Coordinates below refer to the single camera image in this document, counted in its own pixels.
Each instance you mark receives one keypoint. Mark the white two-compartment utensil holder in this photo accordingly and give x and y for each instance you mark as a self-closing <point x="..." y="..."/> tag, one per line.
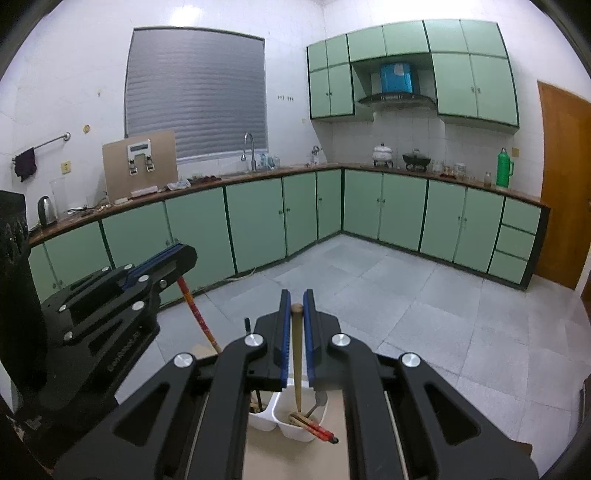
<point x="279" y="415"/>

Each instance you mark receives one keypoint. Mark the dark towel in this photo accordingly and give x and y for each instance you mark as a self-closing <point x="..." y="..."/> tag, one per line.
<point x="25" y="165"/>

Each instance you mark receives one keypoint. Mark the glass jar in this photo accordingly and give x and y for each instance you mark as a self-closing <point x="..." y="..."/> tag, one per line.
<point x="460" y="170"/>
<point x="436" y="168"/>

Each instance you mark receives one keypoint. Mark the blue box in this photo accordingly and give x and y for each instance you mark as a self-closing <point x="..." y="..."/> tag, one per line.
<point x="396" y="78"/>

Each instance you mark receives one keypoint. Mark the yellow wall socket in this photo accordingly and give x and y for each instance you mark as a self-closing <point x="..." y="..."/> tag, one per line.
<point x="66" y="167"/>

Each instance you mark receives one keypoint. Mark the white pot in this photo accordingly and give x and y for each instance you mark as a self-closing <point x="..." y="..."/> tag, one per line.
<point x="383" y="156"/>

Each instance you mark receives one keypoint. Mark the black wok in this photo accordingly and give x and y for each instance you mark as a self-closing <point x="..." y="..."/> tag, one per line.
<point x="416" y="161"/>

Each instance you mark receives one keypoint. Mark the green wall cabinet unit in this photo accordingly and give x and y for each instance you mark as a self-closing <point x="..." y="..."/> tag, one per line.
<point x="475" y="83"/>

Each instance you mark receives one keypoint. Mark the tall black object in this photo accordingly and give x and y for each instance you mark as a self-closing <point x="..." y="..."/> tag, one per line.
<point x="18" y="277"/>

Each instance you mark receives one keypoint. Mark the metal towel rail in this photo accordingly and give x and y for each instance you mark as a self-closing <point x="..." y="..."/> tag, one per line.
<point x="51" y="142"/>

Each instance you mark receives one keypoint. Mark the green drawer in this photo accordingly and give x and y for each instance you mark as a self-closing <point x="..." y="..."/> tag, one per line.
<point x="515" y="241"/>
<point x="521" y="216"/>
<point x="508" y="268"/>

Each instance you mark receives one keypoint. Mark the red and yellow chopstick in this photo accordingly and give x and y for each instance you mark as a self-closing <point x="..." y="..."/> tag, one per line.
<point x="323" y="434"/>
<point x="198" y="318"/>

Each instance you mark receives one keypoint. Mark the green thermos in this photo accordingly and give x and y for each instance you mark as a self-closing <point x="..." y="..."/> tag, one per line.
<point x="504" y="170"/>

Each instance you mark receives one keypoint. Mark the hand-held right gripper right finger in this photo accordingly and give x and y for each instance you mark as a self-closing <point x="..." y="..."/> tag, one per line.
<point x="308" y="337"/>

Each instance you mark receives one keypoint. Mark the wooden chopstick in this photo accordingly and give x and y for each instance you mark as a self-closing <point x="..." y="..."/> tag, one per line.
<point x="297" y="360"/>
<point x="300" y="419"/>
<point x="257" y="402"/>

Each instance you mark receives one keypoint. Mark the electric kettle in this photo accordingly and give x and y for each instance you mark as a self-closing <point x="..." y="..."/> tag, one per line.
<point x="46" y="212"/>

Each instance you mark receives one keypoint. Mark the clear glass cups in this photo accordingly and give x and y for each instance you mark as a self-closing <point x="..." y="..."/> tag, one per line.
<point x="270" y="162"/>

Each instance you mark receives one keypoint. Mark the dark rag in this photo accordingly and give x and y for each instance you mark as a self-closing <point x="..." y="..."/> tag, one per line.
<point x="205" y="178"/>

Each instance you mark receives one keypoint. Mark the range hood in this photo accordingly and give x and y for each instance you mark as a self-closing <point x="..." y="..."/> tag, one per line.
<point x="397" y="101"/>

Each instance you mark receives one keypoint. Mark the white bracket device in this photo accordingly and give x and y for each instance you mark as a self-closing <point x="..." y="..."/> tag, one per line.
<point x="140" y="147"/>

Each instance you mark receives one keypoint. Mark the wooden door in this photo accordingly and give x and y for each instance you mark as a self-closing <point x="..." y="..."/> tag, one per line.
<point x="565" y="184"/>

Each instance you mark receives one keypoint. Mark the green base cabinet run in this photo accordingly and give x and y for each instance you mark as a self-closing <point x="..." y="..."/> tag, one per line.
<point x="258" y="221"/>

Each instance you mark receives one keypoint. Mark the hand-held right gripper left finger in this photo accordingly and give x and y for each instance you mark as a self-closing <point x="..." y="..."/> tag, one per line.
<point x="286" y="337"/>

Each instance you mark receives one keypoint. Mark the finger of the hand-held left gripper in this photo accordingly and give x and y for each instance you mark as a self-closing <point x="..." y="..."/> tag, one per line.
<point x="178" y="264"/>
<point x="152" y="263"/>

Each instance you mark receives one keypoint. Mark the clear plastic pitcher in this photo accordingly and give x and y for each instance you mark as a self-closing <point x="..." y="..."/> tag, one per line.
<point x="60" y="194"/>

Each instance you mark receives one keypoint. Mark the metal faucet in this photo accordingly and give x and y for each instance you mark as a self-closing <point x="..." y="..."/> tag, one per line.
<point x="251" y="147"/>

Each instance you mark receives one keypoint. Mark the brown wooden board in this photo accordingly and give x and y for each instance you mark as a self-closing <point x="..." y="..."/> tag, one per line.
<point x="164" y="157"/>

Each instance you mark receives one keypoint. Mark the metal spoon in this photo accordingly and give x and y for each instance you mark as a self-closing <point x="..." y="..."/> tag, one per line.
<point x="321" y="398"/>

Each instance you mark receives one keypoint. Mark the white rag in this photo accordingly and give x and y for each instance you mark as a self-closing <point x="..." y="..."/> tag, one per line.
<point x="178" y="185"/>

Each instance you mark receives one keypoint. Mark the grey window blind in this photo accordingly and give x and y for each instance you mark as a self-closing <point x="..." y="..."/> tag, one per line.
<point x="198" y="92"/>

